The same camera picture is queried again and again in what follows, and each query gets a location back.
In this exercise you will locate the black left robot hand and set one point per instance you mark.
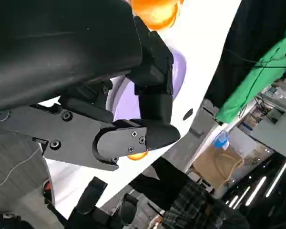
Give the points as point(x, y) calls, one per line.
point(62, 47)

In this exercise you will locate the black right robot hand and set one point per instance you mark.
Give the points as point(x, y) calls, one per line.
point(88, 202)

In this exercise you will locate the orange toy bread roll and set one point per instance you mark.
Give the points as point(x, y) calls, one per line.
point(157, 14)

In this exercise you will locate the orange and white bread roll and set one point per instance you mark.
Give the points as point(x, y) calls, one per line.
point(136, 156)

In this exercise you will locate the lilac plate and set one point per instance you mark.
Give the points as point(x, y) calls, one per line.
point(128, 102)

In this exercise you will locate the person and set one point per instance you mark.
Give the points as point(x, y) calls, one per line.
point(193, 202)

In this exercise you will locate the beige cardboard box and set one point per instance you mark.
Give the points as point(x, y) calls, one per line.
point(212, 167)

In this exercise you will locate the blue and white bottle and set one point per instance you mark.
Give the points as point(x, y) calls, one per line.
point(221, 140)

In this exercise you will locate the black curtain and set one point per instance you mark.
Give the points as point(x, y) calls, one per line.
point(248, 47)

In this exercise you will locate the green cloth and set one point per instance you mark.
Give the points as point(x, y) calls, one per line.
point(252, 83)

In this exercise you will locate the grey workshop machine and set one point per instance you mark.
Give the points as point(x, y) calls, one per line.
point(276, 126)

